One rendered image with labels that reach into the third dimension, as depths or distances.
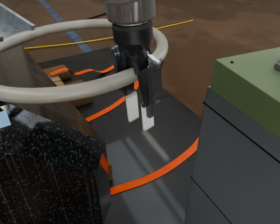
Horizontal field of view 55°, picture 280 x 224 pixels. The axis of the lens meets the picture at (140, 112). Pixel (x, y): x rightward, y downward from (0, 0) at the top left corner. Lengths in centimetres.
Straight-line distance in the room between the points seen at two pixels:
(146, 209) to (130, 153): 40
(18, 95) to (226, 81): 49
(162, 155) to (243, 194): 89
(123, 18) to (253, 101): 37
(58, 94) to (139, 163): 116
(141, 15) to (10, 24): 60
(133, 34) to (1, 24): 59
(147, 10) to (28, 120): 43
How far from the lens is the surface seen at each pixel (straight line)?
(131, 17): 48
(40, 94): 52
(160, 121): 192
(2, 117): 73
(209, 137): 87
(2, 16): 102
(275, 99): 65
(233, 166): 84
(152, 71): 51
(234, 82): 72
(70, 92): 51
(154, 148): 171
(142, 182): 152
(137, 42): 50
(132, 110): 62
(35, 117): 76
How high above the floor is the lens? 120
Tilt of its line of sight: 36 degrees down
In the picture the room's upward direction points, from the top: straight up
